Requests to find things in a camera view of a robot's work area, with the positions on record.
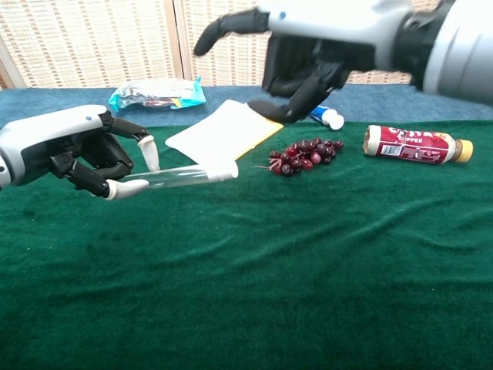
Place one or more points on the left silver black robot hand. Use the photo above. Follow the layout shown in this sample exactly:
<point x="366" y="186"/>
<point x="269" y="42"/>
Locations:
<point x="50" y="135"/>

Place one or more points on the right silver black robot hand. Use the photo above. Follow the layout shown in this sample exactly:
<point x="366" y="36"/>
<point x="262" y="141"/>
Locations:
<point x="331" y="23"/>

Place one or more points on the transparent glass test tube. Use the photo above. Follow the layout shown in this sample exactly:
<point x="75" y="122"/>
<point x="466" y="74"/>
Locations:
<point x="177" y="178"/>

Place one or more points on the white tube cap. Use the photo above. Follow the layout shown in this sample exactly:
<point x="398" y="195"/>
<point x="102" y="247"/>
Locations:
<point x="225" y="171"/>

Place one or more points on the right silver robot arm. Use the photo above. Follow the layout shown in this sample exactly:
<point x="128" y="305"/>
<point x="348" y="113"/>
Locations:
<point x="462" y="46"/>

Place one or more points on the blue white toothpaste tube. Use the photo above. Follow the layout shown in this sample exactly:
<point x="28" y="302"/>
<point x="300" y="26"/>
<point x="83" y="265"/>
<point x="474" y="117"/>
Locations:
<point x="327" y="115"/>

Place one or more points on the blue table cloth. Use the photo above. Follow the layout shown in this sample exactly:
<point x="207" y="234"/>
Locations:
<point x="58" y="104"/>

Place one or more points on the woven bamboo screen panel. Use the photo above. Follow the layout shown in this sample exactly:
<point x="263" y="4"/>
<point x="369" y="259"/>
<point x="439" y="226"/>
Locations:
<point x="88" y="42"/>
<point x="239" y="65"/>
<point x="377" y="78"/>

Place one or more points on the teal snack packet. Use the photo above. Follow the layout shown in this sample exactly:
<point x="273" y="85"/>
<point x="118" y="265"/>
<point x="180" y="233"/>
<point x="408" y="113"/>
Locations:
<point x="154" y="94"/>

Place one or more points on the bunch of red grapes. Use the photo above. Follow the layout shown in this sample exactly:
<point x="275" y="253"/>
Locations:
<point x="308" y="156"/>

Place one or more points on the red Costa coffee bottle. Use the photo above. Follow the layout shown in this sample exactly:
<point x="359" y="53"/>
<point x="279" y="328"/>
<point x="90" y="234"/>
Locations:
<point x="412" y="146"/>

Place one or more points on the white yellow paper pad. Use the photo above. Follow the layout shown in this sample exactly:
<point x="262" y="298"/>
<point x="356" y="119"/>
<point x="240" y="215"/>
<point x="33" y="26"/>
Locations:
<point x="215" y="135"/>

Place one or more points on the green velvet table cloth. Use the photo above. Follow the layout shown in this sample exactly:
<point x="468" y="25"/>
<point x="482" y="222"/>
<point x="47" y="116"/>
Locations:
<point x="231" y="270"/>

